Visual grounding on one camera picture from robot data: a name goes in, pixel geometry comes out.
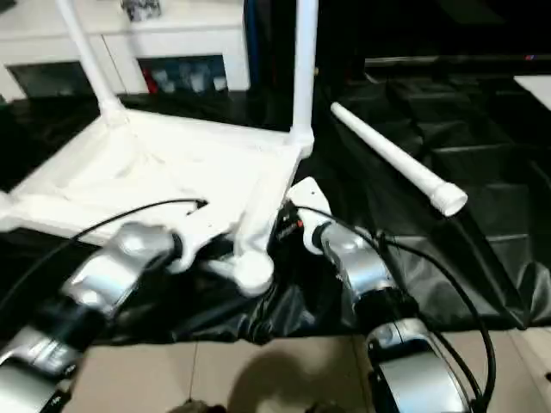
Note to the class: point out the white glass-door cabinet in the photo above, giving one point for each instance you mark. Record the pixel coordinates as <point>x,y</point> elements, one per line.
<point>181,43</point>

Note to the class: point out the small grey bundle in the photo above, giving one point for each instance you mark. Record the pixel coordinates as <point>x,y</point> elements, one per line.
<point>142,9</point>

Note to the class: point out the white plastic table top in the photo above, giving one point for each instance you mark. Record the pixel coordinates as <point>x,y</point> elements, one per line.
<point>172,163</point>

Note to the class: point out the black work mat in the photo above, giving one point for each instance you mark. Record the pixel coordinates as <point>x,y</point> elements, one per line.
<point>482,258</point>

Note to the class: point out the dark robot left foot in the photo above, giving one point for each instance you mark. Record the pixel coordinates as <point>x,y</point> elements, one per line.
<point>194,407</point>

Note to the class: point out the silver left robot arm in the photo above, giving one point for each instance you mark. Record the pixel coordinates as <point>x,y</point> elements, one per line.
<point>103,284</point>

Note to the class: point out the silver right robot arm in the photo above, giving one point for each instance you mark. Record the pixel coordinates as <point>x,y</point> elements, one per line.
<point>370,275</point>

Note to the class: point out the white paper sheet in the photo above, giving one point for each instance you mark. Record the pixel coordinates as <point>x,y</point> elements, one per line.
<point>534,90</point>

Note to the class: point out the dark robot right foot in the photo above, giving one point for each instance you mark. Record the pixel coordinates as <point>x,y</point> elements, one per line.
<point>327,408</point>

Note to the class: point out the dark robot foot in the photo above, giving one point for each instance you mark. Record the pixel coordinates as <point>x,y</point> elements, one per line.
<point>194,407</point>
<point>327,408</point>

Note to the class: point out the black side table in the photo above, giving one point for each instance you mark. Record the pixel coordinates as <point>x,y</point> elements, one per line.
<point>456,64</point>

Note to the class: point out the white plastic table leg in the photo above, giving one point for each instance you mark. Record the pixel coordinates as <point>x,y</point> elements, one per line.
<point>396,159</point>
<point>86,56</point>
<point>305,69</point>

